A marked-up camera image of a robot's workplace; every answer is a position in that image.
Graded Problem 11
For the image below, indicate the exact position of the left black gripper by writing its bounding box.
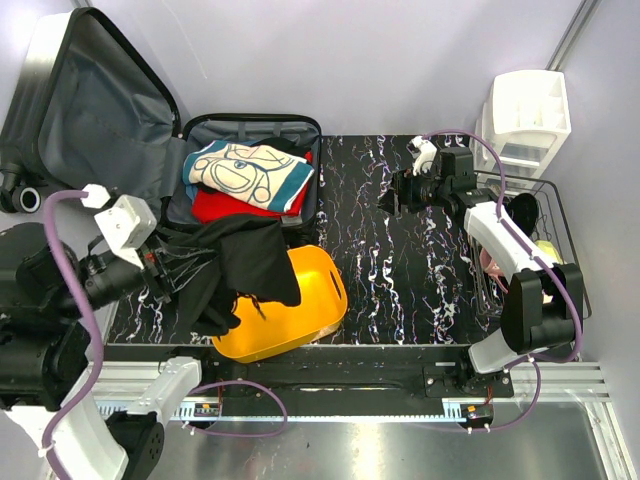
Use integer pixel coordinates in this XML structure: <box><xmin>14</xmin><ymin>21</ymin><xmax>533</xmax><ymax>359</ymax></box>
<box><xmin>50</xmin><ymin>217</ymin><xmax>220</xmax><ymax>311</ymax></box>

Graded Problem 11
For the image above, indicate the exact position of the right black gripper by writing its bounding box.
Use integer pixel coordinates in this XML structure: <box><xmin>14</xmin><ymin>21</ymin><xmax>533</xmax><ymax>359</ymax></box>
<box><xmin>374</xmin><ymin>164</ymin><xmax>451</xmax><ymax>217</ymax></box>

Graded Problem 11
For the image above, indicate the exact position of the black cloth garment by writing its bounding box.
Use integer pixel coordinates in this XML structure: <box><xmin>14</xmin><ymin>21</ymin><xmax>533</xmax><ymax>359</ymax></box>
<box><xmin>159</xmin><ymin>214</ymin><xmax>302</xmax><ymax>337</ymax></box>

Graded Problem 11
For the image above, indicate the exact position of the white teal cartoon towel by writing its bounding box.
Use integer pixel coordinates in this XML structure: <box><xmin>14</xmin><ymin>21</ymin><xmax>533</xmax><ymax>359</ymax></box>
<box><xmin>182</xmin><ymin>140</ymin><xmax>314</xmax><ymax>214</ymax></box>

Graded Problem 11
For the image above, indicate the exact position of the orange plastic bin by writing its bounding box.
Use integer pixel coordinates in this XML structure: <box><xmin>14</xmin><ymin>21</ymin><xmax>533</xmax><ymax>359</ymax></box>
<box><xmin>212</xmin><ymin>245</ymin><xmax>348</xmax><ymax>363</ymax></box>

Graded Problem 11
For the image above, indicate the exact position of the white black space suitcase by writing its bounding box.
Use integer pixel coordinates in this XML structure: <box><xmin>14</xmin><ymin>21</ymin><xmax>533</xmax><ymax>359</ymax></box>
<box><xmin>1</xmin><ymin>8</ymin><xmax>322</xmax><ymax>231</ymax></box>

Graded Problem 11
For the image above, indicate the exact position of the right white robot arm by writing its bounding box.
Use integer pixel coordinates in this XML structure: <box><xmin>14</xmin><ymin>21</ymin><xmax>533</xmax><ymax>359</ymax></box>
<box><xmin>379</xmin><ymin>137</ymin><xmax>583</xmax><ymax>397</ymax></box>

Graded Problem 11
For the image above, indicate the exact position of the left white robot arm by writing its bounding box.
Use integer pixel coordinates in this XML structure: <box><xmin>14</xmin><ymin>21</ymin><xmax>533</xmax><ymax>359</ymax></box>
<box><xmin>1</xmin><ymin>184</ymin><xmax>216</xmax><ymax>479</ymax></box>

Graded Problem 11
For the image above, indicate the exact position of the pink patterned mug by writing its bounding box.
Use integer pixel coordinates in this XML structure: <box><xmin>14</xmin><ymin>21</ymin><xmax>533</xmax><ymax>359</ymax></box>
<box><xmin>480</xmin><ymin>248</ymin><xmax>509</xmax><ymax>293</ymax></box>

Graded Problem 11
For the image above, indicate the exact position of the red folded garment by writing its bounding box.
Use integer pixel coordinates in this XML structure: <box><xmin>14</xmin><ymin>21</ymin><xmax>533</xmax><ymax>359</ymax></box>
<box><xmin>186</xmin><ymin>151</ymin><xmax>313</xmax><ymax>223</ymax></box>

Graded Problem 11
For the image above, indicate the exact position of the black bowl in basket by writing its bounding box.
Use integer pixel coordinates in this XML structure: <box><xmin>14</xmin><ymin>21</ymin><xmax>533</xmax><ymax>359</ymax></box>
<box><xmin>506</xmin><ymin>193</ymin><xmax>539</xmax><ymax>236</ymax></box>

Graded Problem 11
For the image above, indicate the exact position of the white compartment organizer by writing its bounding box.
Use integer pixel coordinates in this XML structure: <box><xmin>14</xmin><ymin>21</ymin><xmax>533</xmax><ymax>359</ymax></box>
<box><xmin>471</xmin><ymin>70</ymin><xmax>571</xmax><ymax>181</ymax></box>

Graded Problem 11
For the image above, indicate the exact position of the yellow green mug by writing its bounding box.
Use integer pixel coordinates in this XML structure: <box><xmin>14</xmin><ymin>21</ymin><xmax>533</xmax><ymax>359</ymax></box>
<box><xmin>535</xmin><ymin>240</ymin><xmax>564</xmax><ymax>264</ymax></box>

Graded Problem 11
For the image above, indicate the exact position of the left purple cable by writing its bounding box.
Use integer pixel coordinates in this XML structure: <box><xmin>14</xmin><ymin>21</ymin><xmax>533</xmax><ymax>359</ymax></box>
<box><xmin>39</xmin><ymin>189</ymin><xmax>289</xmax><ymax>480</ymax></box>

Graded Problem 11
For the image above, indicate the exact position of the purple cable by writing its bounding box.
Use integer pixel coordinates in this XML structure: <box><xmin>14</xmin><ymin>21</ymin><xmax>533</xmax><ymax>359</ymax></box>
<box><xmin>39</xmin><ymin>189</ymin><xmax>289</xmax><ymax>480</ymax></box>
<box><xmin>422</xmin><ymin>129</ymin><xmax>585</xmax><ymax>434</ymax></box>

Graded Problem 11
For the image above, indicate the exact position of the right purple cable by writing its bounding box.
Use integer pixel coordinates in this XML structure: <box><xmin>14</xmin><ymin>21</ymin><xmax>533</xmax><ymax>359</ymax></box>
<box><xmin>422</xmin><ymin>129</ymin><xmax>585</xmax><ymax>434</ymax></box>

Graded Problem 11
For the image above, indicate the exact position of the black wire basket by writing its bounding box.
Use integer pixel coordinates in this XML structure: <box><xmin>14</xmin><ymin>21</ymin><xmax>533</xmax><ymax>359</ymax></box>
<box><xmin>468</xmin><ymin>175</ymin><xmax>580</xmax><ymax>318</ymax></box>

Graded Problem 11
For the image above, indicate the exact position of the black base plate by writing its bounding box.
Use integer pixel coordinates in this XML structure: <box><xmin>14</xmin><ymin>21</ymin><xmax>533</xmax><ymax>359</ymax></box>
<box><xmin>167</xmin><ymin>345</ymin><xmax>514</xmax><ymax>419</ymax></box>

